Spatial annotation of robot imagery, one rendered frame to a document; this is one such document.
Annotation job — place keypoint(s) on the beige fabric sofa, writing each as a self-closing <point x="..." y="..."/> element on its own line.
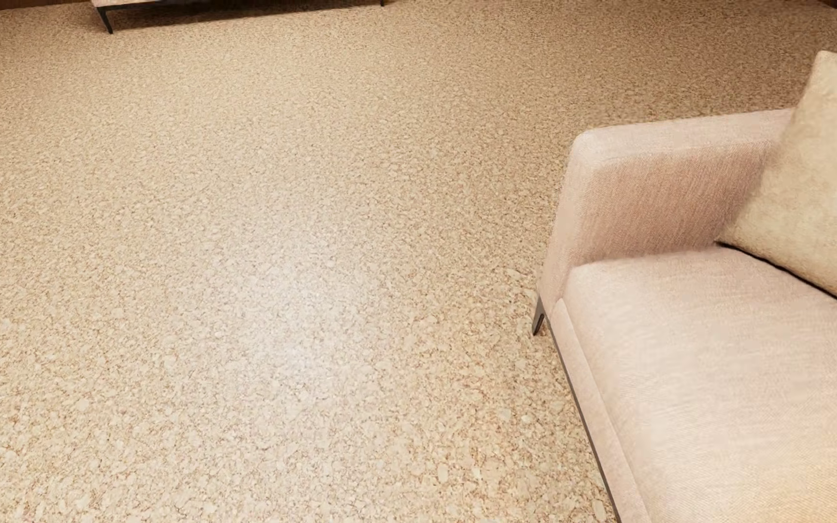
<point x="709" y="378"/>

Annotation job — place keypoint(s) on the beige throw pillow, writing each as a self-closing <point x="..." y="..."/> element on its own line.
<point x="818" y="181"/>

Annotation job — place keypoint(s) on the low bench with dark legs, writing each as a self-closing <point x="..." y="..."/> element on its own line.
<point x="120" y="4"/>

